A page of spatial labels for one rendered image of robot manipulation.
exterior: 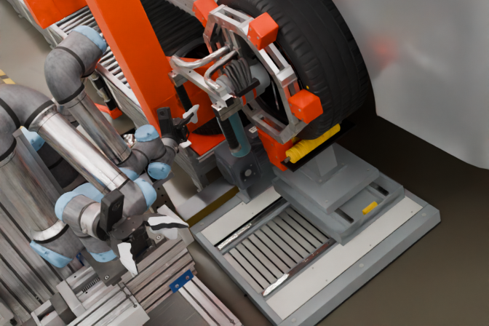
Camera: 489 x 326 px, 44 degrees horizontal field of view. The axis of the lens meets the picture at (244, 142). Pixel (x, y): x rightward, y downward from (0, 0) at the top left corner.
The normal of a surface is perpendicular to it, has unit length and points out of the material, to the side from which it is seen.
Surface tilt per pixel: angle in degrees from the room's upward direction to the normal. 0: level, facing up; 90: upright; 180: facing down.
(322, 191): 0
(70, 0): 90
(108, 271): 0
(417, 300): 0
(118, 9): 90
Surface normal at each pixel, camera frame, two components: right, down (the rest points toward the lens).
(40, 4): 0.54, 0.40
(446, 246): -0.29, -0.73
